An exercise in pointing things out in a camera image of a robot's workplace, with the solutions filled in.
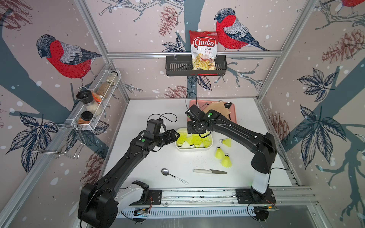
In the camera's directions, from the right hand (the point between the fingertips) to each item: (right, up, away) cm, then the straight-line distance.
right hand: (189, 129), depth 82 cm
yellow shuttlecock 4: (+12, -9, +6) cm, 16 cm away
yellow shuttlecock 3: (+5, -7, +5) cm, 10 cm away
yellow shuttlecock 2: (+1, -8, +8) cm, 11 cm away
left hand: (-7, -2, -3) cm, 8 cm away
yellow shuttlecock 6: (+23, -21, +3) cm, 31 cm away
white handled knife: (+13, -24, -1) cm, 28 cm away
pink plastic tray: (+12, +17, +35) cm, 41 cm away
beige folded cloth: (+26, +14, +32) cm, 43 cm away
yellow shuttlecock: (-5, -7, +6) cm, 10 cm away
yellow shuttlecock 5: (+20, -17, +7) cm, 27 cm away
